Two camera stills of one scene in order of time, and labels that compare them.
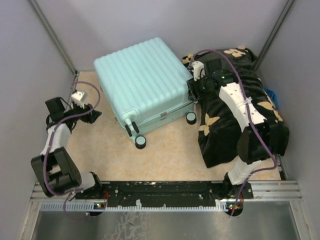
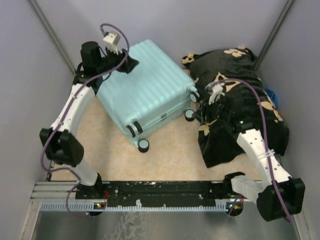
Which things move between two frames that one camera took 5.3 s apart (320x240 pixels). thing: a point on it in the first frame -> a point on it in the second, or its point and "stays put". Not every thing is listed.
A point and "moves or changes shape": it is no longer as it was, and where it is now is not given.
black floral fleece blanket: [219, 128] stays put
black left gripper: [92, 116] -> [129, 65]
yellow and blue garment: [273, 97] stays put
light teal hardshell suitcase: [145, 85] moves or changes shape
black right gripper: [194, 95] -> [205, 109]
